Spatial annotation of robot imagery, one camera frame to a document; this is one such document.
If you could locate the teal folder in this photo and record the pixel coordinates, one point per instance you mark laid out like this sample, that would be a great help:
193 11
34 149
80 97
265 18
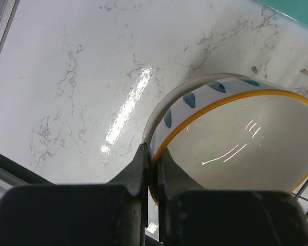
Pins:
294 9

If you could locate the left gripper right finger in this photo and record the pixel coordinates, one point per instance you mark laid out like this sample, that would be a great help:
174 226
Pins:
192 215

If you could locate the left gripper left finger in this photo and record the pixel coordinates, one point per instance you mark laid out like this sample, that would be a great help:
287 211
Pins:
35 211

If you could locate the white teal leaf bowl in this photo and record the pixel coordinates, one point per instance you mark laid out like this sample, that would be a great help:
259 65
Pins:
236 133

